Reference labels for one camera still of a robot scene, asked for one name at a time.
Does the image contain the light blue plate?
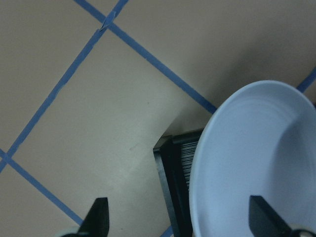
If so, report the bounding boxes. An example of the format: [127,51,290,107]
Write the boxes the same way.
[189,80,316,237]

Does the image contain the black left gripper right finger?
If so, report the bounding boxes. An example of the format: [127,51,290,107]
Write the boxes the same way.
[248,196,291,237]

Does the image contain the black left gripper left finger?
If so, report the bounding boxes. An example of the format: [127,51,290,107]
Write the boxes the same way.
[78,197,110,237]

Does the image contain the black plate rack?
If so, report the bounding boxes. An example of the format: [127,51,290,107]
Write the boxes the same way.
[153,129,203,237]

